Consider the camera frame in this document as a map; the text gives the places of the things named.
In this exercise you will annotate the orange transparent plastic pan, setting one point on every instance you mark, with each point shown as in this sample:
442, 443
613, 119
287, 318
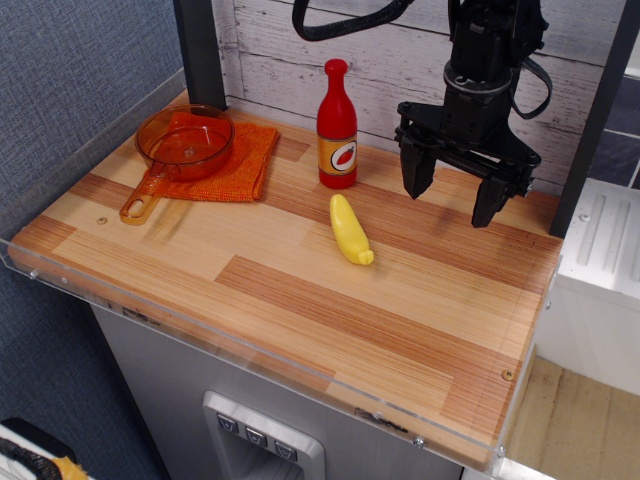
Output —
179, 144

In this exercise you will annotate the silver toy fridge cabinet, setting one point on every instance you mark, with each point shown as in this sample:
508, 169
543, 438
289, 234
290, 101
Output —
168, 377

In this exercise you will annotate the silver dispenser button panel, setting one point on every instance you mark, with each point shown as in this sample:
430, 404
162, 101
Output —
252, 445

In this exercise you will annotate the yellow toy banana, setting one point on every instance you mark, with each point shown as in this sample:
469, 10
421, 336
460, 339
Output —
348, 232

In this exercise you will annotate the dark right frame post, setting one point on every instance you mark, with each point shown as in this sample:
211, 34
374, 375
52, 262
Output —
615, 66

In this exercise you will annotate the white toy sink unit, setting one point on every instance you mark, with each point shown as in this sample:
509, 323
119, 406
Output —
590, 324

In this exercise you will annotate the red toy sauce bottle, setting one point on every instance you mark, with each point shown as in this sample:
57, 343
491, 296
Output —
336, 129

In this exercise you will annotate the yellow sponge piece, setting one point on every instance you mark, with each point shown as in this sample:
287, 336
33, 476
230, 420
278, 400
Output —
70, 470

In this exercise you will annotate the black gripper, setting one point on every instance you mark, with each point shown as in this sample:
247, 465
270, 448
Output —
471, 132

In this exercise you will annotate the dark frame post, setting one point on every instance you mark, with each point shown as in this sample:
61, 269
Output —
615, 66
200, 52

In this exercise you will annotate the dark left frame post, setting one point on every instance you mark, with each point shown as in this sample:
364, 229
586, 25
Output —
200, 52

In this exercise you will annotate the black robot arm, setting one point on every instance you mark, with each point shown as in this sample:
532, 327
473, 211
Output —
492, 42

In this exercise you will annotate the orange folded cloth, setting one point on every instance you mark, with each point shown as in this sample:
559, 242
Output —
242, 179

